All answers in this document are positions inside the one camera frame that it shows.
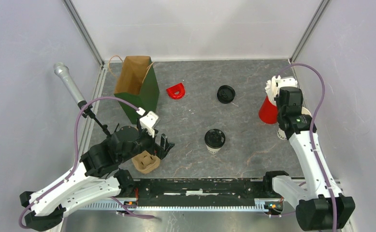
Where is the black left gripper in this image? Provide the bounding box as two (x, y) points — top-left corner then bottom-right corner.
(120, 116), (175, 163)

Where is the black coffee cup lid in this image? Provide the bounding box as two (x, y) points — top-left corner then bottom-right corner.
(204, 129), (226, 149)

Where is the white paper coffee cup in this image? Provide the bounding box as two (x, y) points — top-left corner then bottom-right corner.
(206, 145), (221, 154)

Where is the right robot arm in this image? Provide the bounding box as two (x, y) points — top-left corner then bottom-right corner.
(262, 87), (356, 232)

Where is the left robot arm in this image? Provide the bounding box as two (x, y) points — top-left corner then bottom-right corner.
(19, 126), (175, 232)

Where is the brown cardboard cup carrier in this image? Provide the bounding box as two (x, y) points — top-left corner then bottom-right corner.
(131, 151), (161, 174)

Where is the red plastic cup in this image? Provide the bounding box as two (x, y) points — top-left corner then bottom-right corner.
(259, 96), (277, 124)

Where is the stack of white paper cups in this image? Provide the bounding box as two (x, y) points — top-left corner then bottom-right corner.
(277, 106), (312, 140)

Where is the green paper bag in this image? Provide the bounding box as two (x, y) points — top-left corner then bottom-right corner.
(114, 56), (159, 113)

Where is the stack of black lids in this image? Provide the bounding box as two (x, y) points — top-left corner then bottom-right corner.
(217, 85), (236, 104)

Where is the silver microphone on stand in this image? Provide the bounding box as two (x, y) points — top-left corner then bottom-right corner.
(54, 62), (112, 138)

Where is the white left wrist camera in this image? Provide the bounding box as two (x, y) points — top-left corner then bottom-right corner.
(136, 107), (159, 138)

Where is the red plastic ring tool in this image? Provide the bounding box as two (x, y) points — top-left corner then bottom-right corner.
(166, 83), (186, 100)

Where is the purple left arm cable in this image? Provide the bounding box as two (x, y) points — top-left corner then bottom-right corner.
(18, 96), (144, 230)

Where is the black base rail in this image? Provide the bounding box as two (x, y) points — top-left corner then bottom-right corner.
(135, 178), (275, 207)

